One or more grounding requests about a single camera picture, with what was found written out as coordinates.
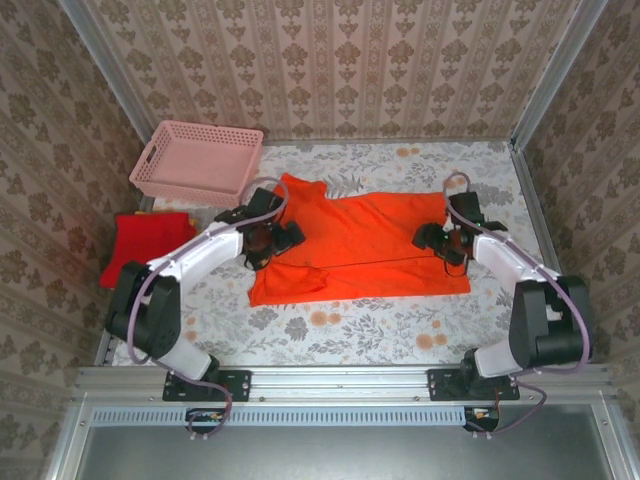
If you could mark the aluminium mounting rail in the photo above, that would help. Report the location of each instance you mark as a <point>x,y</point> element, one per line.
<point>340,385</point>

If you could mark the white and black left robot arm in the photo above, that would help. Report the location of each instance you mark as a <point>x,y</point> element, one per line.
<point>195,255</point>

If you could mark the grey metal panel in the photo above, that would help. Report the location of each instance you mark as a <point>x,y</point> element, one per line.
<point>340,455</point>

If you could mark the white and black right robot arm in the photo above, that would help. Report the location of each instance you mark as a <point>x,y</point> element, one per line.
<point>505,260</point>

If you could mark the folded red t-shirt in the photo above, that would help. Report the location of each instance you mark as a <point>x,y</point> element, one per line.
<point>140,245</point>

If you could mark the aluminium frame post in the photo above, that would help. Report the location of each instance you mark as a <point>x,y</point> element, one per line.
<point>107,70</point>
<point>559,70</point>

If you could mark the black controller board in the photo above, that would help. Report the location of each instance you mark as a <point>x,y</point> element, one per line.
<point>482,417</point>
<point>205,419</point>

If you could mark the aluminium side rail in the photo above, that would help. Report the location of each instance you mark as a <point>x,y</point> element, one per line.
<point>537,220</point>

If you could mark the orange t-shirt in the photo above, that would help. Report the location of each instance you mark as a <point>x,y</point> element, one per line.
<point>360,235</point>

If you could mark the floral patterned tablecloth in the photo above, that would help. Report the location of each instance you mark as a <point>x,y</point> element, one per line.
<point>350,330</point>

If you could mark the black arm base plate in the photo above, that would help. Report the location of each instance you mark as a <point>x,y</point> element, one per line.
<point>235,385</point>
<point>442,386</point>

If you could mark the pink perforated plastic basket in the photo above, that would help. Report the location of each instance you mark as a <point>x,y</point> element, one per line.
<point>200,160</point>

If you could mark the folded yellow t-shirt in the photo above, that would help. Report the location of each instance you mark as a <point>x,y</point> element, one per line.
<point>141,213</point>

